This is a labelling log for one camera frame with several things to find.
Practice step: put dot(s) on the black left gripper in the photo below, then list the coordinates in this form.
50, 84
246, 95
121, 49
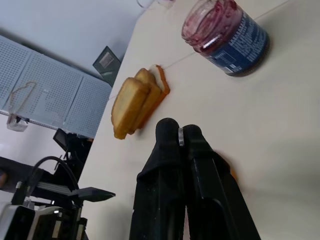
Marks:
62, 225

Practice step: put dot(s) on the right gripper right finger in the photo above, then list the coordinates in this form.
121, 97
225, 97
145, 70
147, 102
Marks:
207, 187

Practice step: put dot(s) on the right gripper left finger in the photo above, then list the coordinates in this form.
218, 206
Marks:
162, 175

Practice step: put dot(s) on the toy bread slice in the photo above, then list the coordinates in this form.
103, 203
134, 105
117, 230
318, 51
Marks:
127, 107

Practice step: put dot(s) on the plain bread slice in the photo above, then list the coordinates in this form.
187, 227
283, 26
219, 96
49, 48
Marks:
155, 97
157, 75
166, 91

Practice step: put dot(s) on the open blue-label jam jar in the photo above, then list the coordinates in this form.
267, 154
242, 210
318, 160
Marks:
245, 45

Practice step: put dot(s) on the black monitor on stand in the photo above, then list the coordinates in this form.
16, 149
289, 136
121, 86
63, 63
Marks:
60, 138

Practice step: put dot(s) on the white perforated panel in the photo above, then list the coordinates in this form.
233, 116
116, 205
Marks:
62, 95

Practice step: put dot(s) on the clear acrylic stand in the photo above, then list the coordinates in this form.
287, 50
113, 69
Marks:
16, 125

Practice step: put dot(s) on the dark laptop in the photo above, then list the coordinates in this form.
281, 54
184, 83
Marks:
106, 61

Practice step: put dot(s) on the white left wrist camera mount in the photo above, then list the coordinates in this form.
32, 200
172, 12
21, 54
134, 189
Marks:
6, 220

